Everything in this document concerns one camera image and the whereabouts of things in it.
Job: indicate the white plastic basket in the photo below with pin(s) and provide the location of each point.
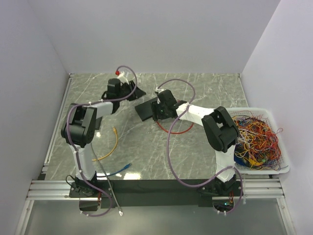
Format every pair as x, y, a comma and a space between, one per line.
259, 150

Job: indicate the aluminium rail frame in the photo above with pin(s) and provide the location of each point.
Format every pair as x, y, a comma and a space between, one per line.
125, 139

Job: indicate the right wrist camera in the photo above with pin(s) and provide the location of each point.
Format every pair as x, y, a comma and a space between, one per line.
161, 95

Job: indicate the black TP-Link network switch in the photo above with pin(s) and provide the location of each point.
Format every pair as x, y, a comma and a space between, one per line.
98, 123

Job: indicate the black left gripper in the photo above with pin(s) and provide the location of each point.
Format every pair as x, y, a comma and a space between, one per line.
137, 93

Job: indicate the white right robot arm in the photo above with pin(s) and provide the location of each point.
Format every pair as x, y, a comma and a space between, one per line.
221, 131

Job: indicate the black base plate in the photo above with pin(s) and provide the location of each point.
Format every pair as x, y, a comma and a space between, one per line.
134, 193

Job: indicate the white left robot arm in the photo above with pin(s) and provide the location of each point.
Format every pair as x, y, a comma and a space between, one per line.
84, 119

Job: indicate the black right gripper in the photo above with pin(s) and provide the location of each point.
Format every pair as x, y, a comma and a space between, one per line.
155, 106

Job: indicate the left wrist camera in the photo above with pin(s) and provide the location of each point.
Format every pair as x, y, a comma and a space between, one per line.
122, 76

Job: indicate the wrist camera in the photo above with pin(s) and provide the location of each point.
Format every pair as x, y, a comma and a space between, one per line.
161, 95
122, 76

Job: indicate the black Mercury network switch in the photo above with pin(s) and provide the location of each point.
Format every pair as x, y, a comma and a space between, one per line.
144, 110

